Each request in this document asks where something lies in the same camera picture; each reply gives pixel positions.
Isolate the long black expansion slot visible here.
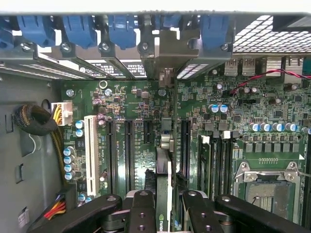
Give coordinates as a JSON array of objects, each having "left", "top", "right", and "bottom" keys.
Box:
[
  {"left": 123, "top": 120, "right": 136, "bottom": 195},
  {"left": 180, "top": 118, "right": 192, "bottom": 181},
  {"left": 106, "top": 118, "right": 118, "bottom": 195}
]

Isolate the white PCI slot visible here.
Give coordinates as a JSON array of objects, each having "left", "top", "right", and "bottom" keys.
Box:
[{"left": 84, "top": 115, "right": 100, "bottom": 198}]

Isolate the CPU socket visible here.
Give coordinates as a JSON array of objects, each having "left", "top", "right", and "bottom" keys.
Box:
[{"left": 234, "top": 161, "right": 307, "bottom": 224}]

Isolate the red and black twisted wire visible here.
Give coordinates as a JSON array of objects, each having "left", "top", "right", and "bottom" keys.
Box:
[{"left": 228, "top": 68, "right": 311, "bottom": 97}]

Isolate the yellow and black wire bundle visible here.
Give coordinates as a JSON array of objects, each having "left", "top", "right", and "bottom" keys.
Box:
[{"left": 50, "top": 104, "right": 68, "bottom": 186}]

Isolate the green motherboard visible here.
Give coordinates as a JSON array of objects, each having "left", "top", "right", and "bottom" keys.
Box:
[{"left": 52, "top": 55, "right": 311, "bottom": 233}]

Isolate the white power connector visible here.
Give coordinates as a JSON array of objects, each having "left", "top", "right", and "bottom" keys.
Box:
[{"left": 51, "top": 101, "right": 73, "bottom": 126}]

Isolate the short black expansion slot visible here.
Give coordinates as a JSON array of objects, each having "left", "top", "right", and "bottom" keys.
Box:
[{"left": 143, "top": 120, "right": 154, "bottom": 144}]

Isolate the black sleeved cable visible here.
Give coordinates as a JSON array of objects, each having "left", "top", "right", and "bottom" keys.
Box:
[{"left": 13, "top": 104, "right": 59, "bottom": 135}]

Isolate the installed RAM stick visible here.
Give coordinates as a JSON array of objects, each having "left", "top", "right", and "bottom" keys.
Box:
[{"left": 198, "top": 134, "right": 213, "bottom": 202}]

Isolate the black RAM slot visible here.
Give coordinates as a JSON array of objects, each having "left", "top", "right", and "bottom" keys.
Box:
[
  {"left": 212, "top": 132, "right": 223, "bottom": 202},
  {"left": 222, "top": 131, "right": 234, "bottom": 202}
]

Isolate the blue card retention clip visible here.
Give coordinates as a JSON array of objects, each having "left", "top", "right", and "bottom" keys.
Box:
[
  {"left": 199, "top": 15, "right": 230, "bottom": 50},
  {"left": 0, "top": 16, "right": 14, "bottom": 49},
  {"left": 108, "top": 15, "right": 137, "bottom": 50},
  {"left": 62, "top": 15, "right": 98, "bottom": 49},
  {"left": 16, "top": 15, "right": 57, "bottom": 48}
]

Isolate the black open PC case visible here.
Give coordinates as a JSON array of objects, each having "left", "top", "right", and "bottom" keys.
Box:
[{"left": 0, "top": 9, "right": 311, "bottom": 233}]

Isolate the red and yellow wire bundle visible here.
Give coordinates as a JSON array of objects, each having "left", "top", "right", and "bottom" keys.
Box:
[{"left": 43, "top": 194, "right": 68, "bottom": 220}]

